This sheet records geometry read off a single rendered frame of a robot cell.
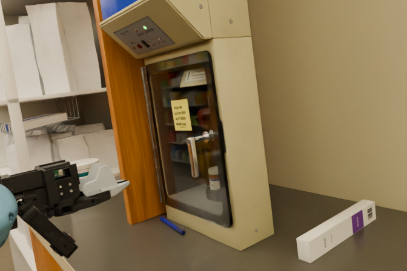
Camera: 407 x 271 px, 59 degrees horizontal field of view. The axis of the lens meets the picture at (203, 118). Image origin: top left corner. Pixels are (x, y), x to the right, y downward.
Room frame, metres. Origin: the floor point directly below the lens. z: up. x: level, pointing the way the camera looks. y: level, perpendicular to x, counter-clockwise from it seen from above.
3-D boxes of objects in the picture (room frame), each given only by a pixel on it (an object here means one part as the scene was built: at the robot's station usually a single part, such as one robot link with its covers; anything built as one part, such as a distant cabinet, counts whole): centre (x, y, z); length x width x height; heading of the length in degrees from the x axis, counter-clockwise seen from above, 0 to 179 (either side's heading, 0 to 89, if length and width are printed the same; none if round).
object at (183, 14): (0.86, 0.10, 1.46); 0.32 x 0.12 x 0.10; 36
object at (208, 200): (0.89, 0.06, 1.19); 0.30 x 0.01 x 0.40; 35
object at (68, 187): (0.60, 0.29, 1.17); 0.12 x 0.08 x 0.09; 126
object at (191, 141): (0.79, 0.02, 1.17); 0.05 x 0.03 x 0.10; 125
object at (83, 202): (0.61, 0.22, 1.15); 0.09 x 0.05 x 0.02; 123
